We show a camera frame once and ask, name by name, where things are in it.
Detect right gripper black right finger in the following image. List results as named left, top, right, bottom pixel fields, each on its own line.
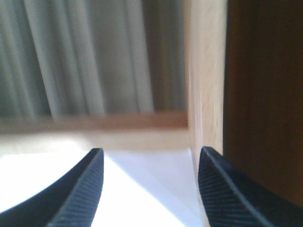
left=198, top=146, right=303, bottom=227

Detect grey curtain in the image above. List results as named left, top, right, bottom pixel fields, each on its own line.
left=0, top=0, right=186, bottom=119

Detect white paper sheets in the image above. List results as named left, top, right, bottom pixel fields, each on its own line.
left=0, top=146, right=208, bottom=227

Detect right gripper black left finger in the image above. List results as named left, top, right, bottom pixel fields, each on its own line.
left=0, top=148, right=104, bottom=227

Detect wooden shelf unit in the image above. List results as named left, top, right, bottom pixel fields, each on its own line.
left=0, top=0, right=303, bottom=206

